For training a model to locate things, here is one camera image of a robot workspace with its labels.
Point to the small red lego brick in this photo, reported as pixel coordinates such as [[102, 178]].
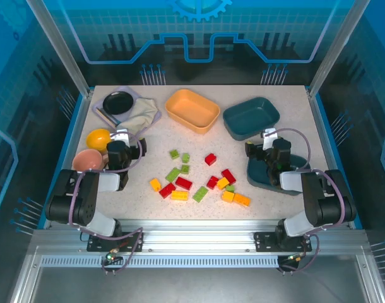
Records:
[[212, 182], [210, 159]]

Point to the long red lego brick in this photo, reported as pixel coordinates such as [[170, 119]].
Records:
[[167, 190], [183, 183], [228, 176]]

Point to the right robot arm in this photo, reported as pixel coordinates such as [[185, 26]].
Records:
[[318, 195]]

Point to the long green lego brick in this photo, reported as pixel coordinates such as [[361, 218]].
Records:
[[200, 194], [172, 174]]

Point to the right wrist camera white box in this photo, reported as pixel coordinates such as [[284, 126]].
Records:
[[269, 139]]

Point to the metal chopstick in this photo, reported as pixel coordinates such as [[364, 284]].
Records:
[[110, 116]]

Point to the orange plastic bin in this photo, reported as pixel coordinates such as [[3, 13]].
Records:
[[192, 110]]

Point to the lavender tray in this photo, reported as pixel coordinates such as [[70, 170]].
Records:
[[133, 92]]

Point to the small green lego brick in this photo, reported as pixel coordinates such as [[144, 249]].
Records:
[[185, 168], [185, 157], [230, 188], [174, 154]]

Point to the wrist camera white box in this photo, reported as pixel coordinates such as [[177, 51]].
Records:
[[269, 139], [123, 136]]

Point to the black round plate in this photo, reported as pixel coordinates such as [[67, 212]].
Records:
[[118, 103]]

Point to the beige cloth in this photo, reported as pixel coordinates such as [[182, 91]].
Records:
[[142, 113]]

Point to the pink bowl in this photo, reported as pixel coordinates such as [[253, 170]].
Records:
[[88, 159]]

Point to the yellow bowl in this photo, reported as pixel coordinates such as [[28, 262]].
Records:
[[98, 139]]

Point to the long yellow lego brick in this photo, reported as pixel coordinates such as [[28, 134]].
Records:
[[180, 195], [242, 199]]

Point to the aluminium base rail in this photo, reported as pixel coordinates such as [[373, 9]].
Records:
[[199, 236]]

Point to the aluminium frame post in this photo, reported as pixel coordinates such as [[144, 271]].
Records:
[[337, 47], [60, 47]]

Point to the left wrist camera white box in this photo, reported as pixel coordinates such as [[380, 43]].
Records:
[[123, 136]]

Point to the teal plastic bin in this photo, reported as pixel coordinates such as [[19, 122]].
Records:
[[251, 115], [258, 176]]

